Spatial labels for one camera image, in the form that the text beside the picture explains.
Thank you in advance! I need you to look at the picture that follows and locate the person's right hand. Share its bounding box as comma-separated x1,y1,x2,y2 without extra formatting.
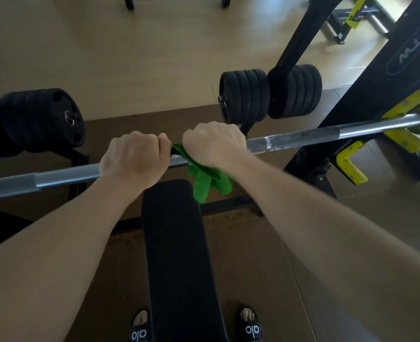
181,121,248,168

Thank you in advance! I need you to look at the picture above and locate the person's left hand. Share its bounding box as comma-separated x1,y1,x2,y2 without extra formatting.
99,130,172,192

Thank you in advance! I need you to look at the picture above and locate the green cleaning cloth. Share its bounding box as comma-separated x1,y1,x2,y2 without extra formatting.
171,133,248,204

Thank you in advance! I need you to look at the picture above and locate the silver barbell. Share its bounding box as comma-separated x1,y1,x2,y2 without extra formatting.
0,101,420,202

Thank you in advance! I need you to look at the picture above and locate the person's right forearm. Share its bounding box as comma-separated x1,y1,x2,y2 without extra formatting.
226,147,420,342

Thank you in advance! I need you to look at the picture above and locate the person's left forearm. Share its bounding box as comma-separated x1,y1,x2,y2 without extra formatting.
0,172,146,342

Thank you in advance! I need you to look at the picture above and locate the small barbell with black plates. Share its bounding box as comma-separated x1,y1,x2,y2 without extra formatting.
124,0,231,11

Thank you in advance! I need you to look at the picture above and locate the black bench pad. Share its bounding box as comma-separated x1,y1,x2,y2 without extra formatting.
141,180,229,342

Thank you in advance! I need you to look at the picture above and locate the brown floor mat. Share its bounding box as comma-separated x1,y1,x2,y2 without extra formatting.
0,85,420,342

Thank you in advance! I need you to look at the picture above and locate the yellow bar hook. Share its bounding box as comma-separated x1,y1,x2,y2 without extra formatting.
383,128,420,154
335,140,369,186

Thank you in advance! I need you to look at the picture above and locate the black yellow gym machine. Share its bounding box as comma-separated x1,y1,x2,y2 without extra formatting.
320,0,391,45

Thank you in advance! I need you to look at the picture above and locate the black slide slipper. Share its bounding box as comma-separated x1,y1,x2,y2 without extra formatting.
238,307,263,342
130,309,152,342

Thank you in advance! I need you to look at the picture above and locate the yellow upright guard strip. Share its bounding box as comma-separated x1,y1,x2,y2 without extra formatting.
381,72,420,120

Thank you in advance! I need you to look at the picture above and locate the black bench press rack frame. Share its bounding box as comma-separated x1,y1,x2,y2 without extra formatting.
0,0,420,255

